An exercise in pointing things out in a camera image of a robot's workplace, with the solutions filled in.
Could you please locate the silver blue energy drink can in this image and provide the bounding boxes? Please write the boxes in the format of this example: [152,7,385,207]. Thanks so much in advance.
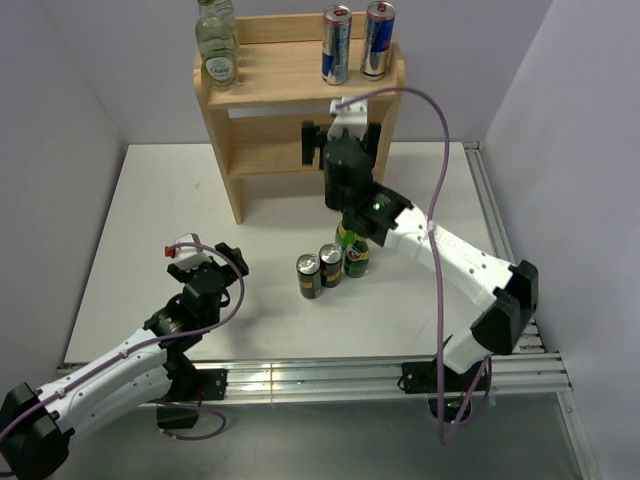
[360,1,396,80]

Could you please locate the green glass bottle front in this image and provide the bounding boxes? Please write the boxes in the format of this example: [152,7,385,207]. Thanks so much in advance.
[344,236,370,278]

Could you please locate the green glass bottle rear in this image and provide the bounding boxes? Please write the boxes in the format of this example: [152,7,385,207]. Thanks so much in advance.
[335,221,355,250]

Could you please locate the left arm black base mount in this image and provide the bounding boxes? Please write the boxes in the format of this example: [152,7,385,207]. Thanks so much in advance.
[156,368,228,432]

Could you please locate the green glass bottle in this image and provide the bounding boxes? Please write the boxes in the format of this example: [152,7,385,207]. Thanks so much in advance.
[344,236,370,278]
[335,221,355,250]

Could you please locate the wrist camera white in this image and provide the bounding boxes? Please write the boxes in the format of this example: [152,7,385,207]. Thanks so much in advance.
[164,233,211,272]
[327,97,368,141]

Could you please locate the aluminium rail frame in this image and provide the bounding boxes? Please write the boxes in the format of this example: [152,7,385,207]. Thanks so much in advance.
[60,144,600,479]

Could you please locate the black yellow can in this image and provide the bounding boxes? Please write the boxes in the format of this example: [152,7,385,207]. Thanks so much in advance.
[296,253,322,299]
[319,243,343,288]

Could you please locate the clear glass bottle front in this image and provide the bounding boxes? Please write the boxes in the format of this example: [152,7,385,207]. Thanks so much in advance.
[195,0,239,90]

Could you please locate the black yellow can left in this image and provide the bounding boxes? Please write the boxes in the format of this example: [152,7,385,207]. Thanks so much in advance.
[296,253,322,299]

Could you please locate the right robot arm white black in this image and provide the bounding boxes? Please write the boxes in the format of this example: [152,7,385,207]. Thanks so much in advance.
[301,121,539,390]

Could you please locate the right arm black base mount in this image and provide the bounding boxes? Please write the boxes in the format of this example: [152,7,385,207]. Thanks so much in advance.
[397,359,493,424]

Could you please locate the black yellow can right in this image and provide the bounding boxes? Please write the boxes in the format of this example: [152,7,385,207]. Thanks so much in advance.
[319,243,343,288]

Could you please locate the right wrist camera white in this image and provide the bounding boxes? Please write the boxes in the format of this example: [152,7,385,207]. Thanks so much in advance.
[327,97,368,141]

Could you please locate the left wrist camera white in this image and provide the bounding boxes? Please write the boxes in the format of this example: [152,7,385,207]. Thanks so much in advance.
[164,233,211,272]

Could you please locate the clear glass bottle rear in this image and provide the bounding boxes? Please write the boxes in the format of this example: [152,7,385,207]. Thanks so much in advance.
[214,0,240,57]

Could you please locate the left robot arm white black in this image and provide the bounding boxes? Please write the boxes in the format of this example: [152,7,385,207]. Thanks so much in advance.
[1,235,249,479]

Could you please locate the wooden two-tier shelf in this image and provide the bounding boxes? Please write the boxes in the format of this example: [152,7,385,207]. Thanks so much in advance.
[193,12,406,222]

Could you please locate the clear glass bottle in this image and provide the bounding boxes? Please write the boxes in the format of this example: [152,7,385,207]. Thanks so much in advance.
[195,0,239,90]
[214,0,240,57]

